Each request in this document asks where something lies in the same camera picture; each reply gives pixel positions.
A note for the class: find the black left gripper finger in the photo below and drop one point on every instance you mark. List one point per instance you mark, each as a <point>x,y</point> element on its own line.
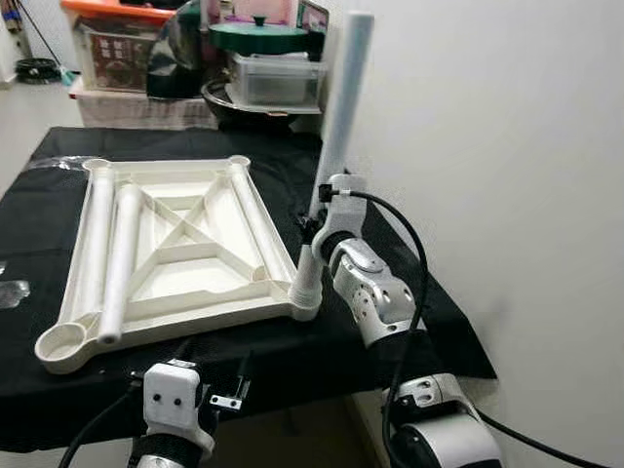
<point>243,375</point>
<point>182,351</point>

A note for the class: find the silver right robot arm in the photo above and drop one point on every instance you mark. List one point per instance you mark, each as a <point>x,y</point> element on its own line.
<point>375,292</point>

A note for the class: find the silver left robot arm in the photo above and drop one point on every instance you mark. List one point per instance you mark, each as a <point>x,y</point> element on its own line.
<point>166,456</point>

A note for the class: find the white plastic children table top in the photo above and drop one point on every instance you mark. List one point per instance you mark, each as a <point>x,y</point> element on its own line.
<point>195,283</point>

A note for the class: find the dark metal basin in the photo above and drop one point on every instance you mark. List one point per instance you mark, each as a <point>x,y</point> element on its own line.
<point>244,115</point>

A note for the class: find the clear plastic container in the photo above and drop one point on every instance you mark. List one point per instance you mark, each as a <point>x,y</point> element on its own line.
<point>278,83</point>

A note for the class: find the clear plastic film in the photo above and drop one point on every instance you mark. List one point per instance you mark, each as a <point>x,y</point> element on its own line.
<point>54,162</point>
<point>12,288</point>

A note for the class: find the black tablecloth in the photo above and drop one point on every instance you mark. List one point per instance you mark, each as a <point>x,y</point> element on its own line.
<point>39,224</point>

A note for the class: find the green pot lid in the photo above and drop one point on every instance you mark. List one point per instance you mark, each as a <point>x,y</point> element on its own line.
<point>258,39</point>

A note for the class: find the beige cloth covered table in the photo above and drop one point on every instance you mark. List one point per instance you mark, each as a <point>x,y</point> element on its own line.
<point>127,109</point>

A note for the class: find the orange lid storage box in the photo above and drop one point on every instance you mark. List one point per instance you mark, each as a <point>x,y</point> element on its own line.
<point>112,54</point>

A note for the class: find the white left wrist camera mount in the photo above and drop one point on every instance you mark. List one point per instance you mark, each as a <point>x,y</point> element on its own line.
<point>171,400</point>

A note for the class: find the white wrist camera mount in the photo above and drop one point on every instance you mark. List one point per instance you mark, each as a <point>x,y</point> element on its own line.
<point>343,205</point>
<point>171,400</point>

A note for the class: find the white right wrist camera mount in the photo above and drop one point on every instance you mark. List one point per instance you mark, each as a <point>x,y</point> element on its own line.
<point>343,205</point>

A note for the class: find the dark picture frame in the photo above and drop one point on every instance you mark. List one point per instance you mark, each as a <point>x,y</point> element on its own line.
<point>314,15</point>

